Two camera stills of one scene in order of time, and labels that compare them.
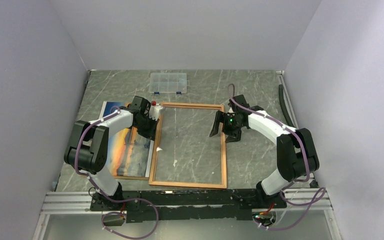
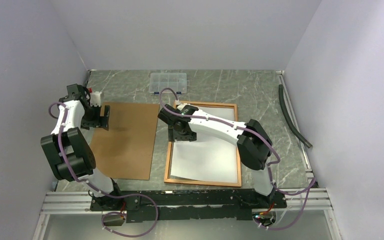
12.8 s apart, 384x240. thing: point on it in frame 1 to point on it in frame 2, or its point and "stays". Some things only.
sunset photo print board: [129, 154] to [209, 157]
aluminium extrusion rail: [68, 203] stays
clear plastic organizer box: [168, 83] stays
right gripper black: [223, 117] to [173, 135]
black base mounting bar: [155, 205] stays
